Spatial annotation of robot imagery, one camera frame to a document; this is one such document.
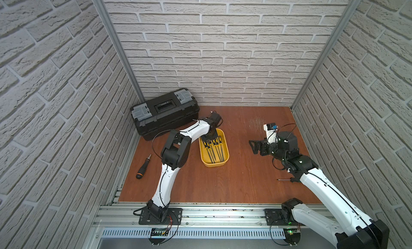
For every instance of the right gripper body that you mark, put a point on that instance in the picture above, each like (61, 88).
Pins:
(265, 149)

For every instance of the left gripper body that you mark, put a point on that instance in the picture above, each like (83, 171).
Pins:
(209, 137)

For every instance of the black yellow file tool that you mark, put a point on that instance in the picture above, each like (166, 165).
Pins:
(207, 147)
(221, 147)
(212, 144)

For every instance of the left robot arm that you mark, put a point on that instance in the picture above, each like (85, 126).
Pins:
(174, 156)

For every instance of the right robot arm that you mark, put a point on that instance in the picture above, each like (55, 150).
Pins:
(351, 229)

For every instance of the yellow plastic tray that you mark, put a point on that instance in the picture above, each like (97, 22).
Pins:
(204, 156)

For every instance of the green black screwdriver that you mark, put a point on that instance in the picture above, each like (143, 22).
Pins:
(289, 179)

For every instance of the black plastic toolbox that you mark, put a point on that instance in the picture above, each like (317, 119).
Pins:
(169, 111)

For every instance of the black orange screwdriver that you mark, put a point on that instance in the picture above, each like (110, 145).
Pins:
(142, 170)

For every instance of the right circuit board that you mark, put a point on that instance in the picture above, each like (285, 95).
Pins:
(292, 236)

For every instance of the circuit board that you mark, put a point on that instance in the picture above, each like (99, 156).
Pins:
(159, 235)
(292, 236)

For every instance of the left circuit board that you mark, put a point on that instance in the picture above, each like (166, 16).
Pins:
(159, 235)

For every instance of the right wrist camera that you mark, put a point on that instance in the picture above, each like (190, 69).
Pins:
(271, 130)

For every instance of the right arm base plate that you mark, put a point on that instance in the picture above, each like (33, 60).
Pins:
(279, 217)

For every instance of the aluminium frame rail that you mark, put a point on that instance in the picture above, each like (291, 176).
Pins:
(194, 215)

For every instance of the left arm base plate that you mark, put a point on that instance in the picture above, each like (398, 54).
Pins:
(172, 216)

